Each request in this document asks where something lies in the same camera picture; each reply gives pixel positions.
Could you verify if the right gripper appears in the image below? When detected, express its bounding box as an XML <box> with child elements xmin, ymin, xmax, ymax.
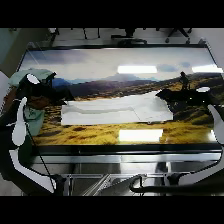
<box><xmin>155</xmin><ymin>87</ymin><xmax>176</xmax><ymax>104</ymax></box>

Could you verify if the white shirt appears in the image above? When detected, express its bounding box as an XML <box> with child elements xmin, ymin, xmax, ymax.
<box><xmin>60</xmin><ymin>90</ymin><xmax>175</xmax><ymax>126</ymax></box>

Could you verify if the black office chair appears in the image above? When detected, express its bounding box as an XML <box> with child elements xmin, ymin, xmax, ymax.
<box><xmin>164</xmin><ymin>27</ymin><xmax>194</xmax><ymax>45</ymax></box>
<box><xmin>110</xmin><ymin>27</ymin><xmax>148</xmax><ymax>47</ymax></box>

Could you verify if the pale green garment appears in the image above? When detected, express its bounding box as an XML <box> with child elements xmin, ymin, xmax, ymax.
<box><xmin>8</xmin><ymin>68</ymin><xmax>56</xmax><ymax>137</ymax></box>

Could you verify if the silver frame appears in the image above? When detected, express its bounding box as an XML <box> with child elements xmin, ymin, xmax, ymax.
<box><xmin>29</xmin><ymin>150</ymin><xmax>224</xmax><ymax>197</ymax></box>

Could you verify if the black cable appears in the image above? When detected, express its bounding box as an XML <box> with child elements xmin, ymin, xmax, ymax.
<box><xmin>128</xmin><ymin>173</ymin><xmax>224</xmax><ymax>195</ymax></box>

